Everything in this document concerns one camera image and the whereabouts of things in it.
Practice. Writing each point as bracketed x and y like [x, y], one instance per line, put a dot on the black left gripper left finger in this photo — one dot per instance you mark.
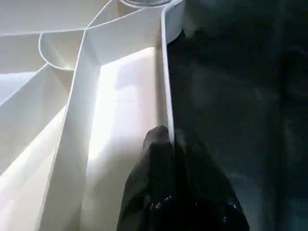
[149, 192]

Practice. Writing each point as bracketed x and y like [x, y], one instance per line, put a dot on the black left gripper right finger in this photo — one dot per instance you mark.
[207, 192]

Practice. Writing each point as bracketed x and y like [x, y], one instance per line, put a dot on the white plastic table top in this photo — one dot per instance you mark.
[57, 120]

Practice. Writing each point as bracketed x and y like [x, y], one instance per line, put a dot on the black work mat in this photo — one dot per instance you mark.
[240, 120]

